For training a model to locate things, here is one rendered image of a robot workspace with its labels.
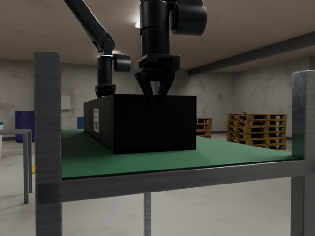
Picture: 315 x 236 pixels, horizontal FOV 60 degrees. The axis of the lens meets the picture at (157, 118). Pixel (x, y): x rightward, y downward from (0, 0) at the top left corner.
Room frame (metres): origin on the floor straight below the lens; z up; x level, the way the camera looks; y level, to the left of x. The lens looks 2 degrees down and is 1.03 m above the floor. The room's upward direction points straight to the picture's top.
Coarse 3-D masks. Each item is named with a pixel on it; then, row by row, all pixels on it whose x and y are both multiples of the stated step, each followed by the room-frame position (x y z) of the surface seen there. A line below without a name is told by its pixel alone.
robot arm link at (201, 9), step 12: (144, 0) 0.54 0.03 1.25; (168, 0) 0.54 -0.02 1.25; (180, 0) 0.53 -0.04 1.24; (192, 0) 0.54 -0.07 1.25; (180, 12) 0.52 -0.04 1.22; (192, 12) 0.52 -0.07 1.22; (204, 12) 0.53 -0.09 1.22; (180, 24) 0.52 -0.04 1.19; (192, 24) 0.53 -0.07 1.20; (204, 24) 0.53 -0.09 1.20
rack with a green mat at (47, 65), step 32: (64, 160) 0.44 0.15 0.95; (96, 160) 0.44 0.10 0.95; (128, 160) 0.44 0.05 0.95; (160, 160) 0.44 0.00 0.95; (192, 160) 0.44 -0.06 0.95; (224, 160) 0.44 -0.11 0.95; (256, 160) 0.44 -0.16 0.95; (288, 160) 0.45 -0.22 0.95; (64, 192) 0.33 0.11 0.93; (96, 192) 0.34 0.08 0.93; (128, 192) 0.35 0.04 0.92
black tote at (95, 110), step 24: (120, 96) 0.51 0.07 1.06; (144, 96) 0.52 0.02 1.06; (168, 96) 0.54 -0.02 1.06; (192, 96) 0.56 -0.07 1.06; (96, 120) 0.72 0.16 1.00; (120, 120) 0.51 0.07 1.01; (144, 120) 0.52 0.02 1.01; (168, 120) 0.54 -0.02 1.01; (192, 120) 0.56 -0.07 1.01; (120, 144) 0.51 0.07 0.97; (144, 144) 0.52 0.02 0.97; (168, 144) 0.54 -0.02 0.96; (192, 144) 0.56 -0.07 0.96
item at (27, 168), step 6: (0, 132) 2.91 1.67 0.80; (6, 132) 2.93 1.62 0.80; (12, 132) 2.94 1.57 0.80; (18, 132) 2.96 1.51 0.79; (24, 132) 2.98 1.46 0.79; (30, 132) 3.38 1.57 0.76; (24, 138) 2.98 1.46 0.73; (30, 138) 3.38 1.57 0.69; (24, 144) 2.98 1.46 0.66; (30, 144) 3.38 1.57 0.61; (24, 150) 2.98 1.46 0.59; (30, 150) 3.38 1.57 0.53; (24, 156) 2.98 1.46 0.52; (30, 156) 3.38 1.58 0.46; (24, 162) 2.98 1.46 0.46; (30, 162) 3.38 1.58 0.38; (24, 168) 2.98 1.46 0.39; (30, 168) 3.37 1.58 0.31; (24, 174) 2.98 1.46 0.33; (30, 174) 3.37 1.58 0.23; (24, 180) 2.98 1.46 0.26; (30, 180) 3.37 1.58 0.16; (24, 186) 2.98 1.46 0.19; (30, 186) 3.37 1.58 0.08; (24, 192) 2.98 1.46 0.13; (30, 192) 3.37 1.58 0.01; (24, 198) 2.98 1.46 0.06
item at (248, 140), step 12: (228, 120) 7.42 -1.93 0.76; (240, 120) 6.94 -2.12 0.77; (252, 120) 6.77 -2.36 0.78; (264, 120) 6.89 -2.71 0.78; (276, 120) 7.03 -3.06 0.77; (228, 132) 7.44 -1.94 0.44; (240, 132) 7.00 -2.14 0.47; (252, 132) 6.76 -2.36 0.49; (264, 132) 6.89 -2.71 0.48; (276, 132) 7.05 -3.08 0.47; (252, 144) 6.72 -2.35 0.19; (264, 144) 6.87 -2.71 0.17; (276, 144) 7.02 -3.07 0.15
